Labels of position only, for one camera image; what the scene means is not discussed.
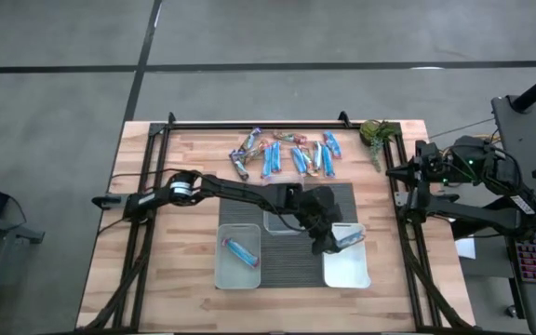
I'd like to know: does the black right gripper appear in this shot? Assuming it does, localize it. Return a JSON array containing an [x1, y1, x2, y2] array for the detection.
[[385, 157, 450, 187]]

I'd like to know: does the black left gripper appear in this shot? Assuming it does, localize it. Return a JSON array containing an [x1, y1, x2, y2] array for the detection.
[[298, 184, 348, 256]]

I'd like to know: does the green and orange granola bar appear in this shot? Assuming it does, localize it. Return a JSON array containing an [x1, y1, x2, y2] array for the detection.
[[299, 144, 319, 178], [244, 139, 271, 165]]

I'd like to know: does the white plastic bin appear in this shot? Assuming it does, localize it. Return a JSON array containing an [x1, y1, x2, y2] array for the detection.
[[321, 221, 372, 289]]

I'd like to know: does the dark woven placemat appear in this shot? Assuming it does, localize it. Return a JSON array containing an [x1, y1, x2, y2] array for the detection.
[[219, 182, 359, 289]]

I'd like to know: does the potted succulent plant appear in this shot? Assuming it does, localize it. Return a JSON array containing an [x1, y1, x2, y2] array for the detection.
[[359, 119, 402, 173]]

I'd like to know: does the clear plastic bin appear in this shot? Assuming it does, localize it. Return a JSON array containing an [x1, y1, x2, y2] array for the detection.
[[261, 175, 309, 236]]

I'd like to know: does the black diagonal strut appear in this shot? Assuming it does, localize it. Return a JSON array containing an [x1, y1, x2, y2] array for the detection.
[[450, 192, 523, 242]]

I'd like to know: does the white paper sheet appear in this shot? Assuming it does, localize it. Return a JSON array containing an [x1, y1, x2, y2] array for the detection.
[[445, 203, 477, 261]]

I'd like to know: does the frosted translucent plastic bin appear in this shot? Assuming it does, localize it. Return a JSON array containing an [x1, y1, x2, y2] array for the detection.
[[214, 222, 262, 290]]

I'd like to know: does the grey workstation desk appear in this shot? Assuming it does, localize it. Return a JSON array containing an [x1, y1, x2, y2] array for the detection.
[[490, 95, 536, 220]]

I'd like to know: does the black aluminium table frame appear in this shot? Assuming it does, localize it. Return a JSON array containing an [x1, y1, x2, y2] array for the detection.
[[79, 111, 481, 334]]

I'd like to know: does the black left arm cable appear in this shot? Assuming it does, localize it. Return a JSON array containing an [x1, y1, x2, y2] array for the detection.
[[108, 167, 204, 181]]

